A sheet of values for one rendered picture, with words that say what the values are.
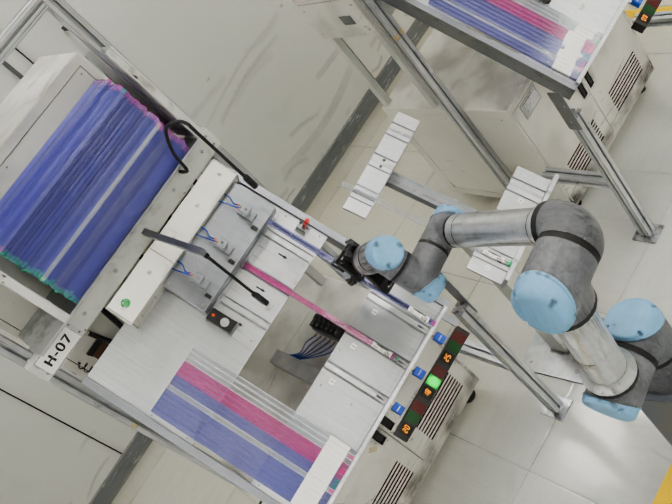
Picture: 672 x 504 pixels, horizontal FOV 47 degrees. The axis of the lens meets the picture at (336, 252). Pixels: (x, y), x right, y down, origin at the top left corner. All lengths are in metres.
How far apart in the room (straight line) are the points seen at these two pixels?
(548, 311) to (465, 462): 1.45
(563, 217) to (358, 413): 0.87
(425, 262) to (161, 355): 0.78
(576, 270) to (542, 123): 1.49
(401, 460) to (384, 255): 1.14
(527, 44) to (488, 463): 1.36
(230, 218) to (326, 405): 0.56
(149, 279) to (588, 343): 1.11
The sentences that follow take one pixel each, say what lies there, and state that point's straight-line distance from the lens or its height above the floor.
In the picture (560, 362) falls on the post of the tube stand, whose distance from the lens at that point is 2.74.
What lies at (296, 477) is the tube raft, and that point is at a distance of 2.03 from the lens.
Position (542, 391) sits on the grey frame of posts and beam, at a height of 0.14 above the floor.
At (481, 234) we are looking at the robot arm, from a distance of 1.60.
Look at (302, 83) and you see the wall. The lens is 4.11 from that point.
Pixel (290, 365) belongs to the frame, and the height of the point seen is 0.66.
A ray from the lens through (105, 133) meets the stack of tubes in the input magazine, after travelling 1.99.
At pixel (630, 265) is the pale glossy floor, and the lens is 2.86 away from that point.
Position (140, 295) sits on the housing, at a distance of 2.04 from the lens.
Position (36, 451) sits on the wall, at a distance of 3.83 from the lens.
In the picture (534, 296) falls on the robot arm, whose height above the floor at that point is 1.18.
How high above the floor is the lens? 2.19
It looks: 35 degrees down
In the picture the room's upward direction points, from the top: 47 degrees counter-clockwise
